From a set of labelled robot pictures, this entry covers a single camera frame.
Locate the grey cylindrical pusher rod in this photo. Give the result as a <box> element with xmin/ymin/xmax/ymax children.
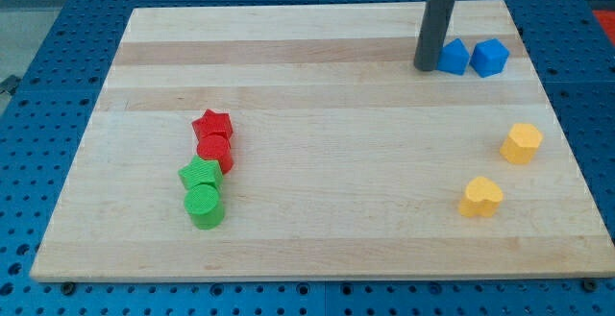
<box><xmin>413</xmin><ymin>0</ymin><xmax>455</xmax><ymax>72</ymax></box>

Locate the yellow hexagon block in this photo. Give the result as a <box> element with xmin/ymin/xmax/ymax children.
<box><xmin>500</xmin><ymin>123</ymin><xmax>544</xmax><ymax>164</ymax></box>

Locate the yellow heart block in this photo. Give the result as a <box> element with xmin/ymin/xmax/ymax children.
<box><xmin>457</xmin><ymin>176</ymin><xmax>504</xmax><ymax>217</ymax></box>

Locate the blue triangular block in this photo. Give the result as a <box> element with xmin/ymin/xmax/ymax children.
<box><xmin>436</xmin><ymin>38</ymin><xmax>470</xmax><ymax>76</ymax></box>

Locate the blue pentagon block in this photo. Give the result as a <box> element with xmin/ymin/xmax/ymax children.
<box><xmin>470</xmin><ymin>38</ymin><xmax>509</xmax><ymax>78</ymax></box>

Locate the wooden board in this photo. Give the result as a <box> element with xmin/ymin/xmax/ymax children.
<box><xmin>31</xmin><ymin>0</ymin><xmax>614</xmax><ymax>282</ymax></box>

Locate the red star block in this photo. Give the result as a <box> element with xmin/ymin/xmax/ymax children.
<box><xmin>191</xmin><ymin>109</ymin><xmax>234</xmax><ymax>141</ymax></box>

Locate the red cylinder block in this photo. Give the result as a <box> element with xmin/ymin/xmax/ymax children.
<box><xmin>196</xmin><ymin>134</ymin><xmax>234</xmax><ymax>174</ymax></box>

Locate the green star block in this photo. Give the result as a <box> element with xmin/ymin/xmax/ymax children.
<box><xmin>178</xmin><ymin>155</ymin><xmax>223</xmax><ymax>190</ymax></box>

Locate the green cylinder block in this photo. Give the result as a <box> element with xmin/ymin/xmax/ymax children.
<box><xmin>184</xmin><ymin>184</ymin><xmax>225</xmax><ymax>230</ymax></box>

